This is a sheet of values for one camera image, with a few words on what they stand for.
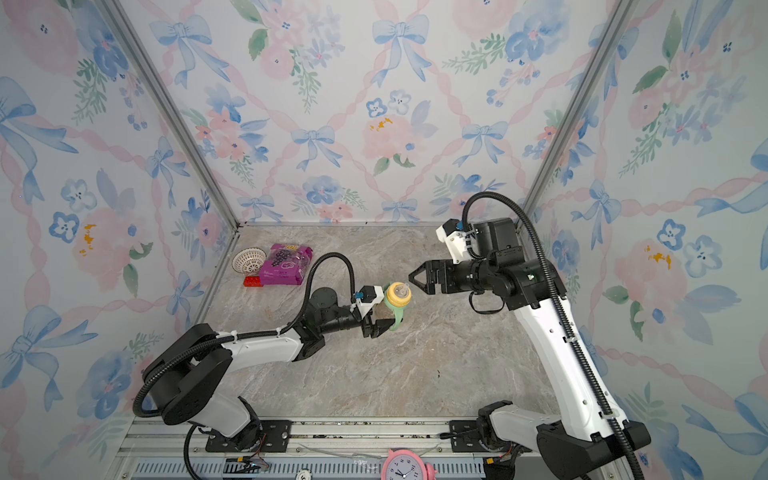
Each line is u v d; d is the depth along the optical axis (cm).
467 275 54
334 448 73
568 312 41
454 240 59
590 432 37
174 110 86
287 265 100
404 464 69
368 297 64
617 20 69
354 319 70
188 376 44
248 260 107
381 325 70
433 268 56
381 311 70
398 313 69
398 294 69
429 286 56
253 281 101
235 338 50
